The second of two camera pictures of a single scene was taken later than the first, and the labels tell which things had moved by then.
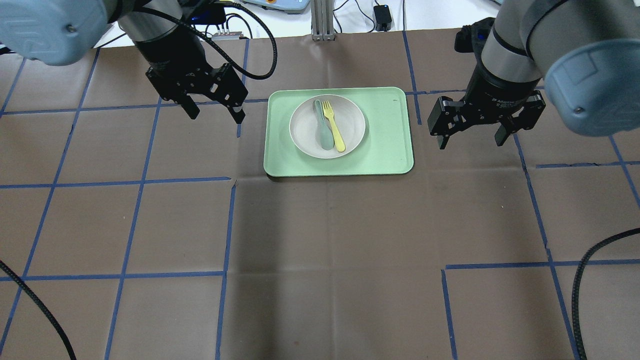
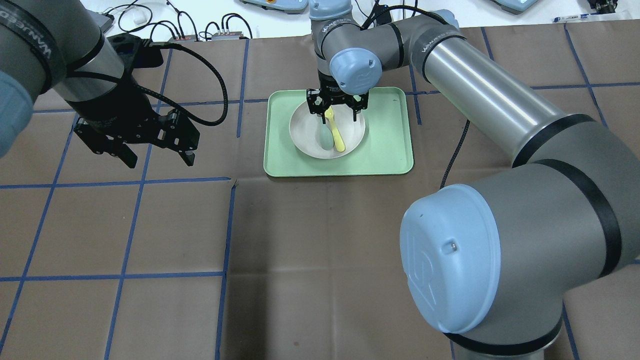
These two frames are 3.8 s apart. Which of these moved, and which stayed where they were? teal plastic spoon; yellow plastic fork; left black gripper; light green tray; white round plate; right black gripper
Moved: right black gripper; left black gripper
Stayed: light green tray; teal plastic spoon; yellow plastic fork; white round plate
